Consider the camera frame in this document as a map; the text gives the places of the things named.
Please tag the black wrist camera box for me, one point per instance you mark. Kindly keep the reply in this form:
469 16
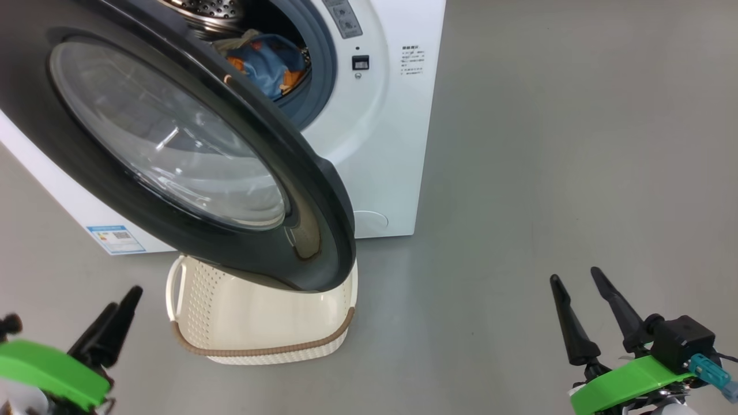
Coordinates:
683 343

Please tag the blue energy label sticker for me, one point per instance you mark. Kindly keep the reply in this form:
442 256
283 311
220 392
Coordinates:
115 239

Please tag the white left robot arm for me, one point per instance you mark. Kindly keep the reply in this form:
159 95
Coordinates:
20 400

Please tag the grey warning sticker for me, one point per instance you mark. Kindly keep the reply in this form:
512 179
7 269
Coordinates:
345 17

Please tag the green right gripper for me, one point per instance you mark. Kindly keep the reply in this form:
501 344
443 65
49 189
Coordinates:
628 383

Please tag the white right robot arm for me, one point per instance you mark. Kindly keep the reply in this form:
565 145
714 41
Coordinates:
669 409

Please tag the blue garment with beige waistband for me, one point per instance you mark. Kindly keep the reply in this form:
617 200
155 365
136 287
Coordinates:
239 43

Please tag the cream perforated laundry basket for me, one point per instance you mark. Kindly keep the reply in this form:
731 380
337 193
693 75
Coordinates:
259 323

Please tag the dark grey washing machine door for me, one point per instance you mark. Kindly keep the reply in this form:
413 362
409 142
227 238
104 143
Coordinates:
300 173

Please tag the blue cartoon print garment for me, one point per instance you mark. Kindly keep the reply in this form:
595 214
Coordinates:
277 66

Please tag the white front-load washing machine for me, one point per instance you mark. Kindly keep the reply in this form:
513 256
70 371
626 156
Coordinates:
398 144

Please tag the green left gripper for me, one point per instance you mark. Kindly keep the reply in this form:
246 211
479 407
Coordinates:
40 363

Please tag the round white filter cover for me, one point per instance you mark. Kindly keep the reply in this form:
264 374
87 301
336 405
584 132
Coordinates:
372 223

